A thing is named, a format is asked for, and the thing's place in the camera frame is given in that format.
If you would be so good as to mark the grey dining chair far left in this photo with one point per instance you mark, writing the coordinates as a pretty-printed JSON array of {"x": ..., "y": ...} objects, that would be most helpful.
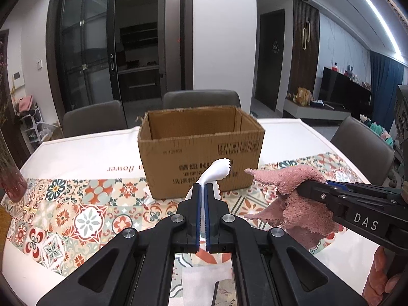
[{"x": 96, "y": 118}]

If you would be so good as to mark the person's right hand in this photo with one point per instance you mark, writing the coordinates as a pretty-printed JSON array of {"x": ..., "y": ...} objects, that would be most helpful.
[{"x": 377, "y": 283}]

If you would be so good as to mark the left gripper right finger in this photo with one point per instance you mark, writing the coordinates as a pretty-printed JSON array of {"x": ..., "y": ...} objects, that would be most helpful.
[{"x": 270, "y": 267}]

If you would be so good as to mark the white flat cloth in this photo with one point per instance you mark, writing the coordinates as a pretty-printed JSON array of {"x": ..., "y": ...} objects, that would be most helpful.
[{"x": 195, "y": 275}]

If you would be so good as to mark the white tv cabinet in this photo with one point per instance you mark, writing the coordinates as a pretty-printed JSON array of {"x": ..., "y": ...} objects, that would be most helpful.
[{"x": 293, "y": 110}]

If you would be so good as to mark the black television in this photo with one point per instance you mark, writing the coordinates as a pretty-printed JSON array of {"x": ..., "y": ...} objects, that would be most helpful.
[{"x": 340, "y": 89}]

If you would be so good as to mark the grey dining chair far centre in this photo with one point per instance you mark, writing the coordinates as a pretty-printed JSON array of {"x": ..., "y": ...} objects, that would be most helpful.
[{"x": 198, "y": 98}]

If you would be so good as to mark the shoe rack with items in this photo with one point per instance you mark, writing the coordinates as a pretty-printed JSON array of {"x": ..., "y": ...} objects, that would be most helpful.
[{"x": 31, "y": 120}]

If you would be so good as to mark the brown cardboard box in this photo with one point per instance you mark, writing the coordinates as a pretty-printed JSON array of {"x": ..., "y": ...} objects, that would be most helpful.
[{"x": 178, "y": 145}]

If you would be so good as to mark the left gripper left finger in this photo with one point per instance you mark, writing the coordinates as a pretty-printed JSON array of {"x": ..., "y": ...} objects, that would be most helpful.
[{"x": 134, "y": 267}]

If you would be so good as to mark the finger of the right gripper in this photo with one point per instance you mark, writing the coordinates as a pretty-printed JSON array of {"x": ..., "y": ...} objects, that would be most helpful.
[
  {"x": 367, "y": 189},
  {"x": 322, "y": 194}
]

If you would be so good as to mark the grey dining chair right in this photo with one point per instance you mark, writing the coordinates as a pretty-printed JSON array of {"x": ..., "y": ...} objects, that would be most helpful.
[{"x": 365, "y": 149}]

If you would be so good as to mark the glass vase with dried flowers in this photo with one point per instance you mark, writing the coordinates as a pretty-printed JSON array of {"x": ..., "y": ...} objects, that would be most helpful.
[{"x": 12, "y": 181}]

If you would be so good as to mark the pink fluffy towel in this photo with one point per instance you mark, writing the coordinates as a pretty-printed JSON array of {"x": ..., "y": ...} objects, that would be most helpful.
[{"x": 305, "y": 220}]

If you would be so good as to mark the grey dining chair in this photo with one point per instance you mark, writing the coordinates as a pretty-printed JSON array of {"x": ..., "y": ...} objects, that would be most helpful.
[
  {"x": 365, "y": 149},
  {"x": 198, "y": 98},
  {"x": 96, "y": 118}
]

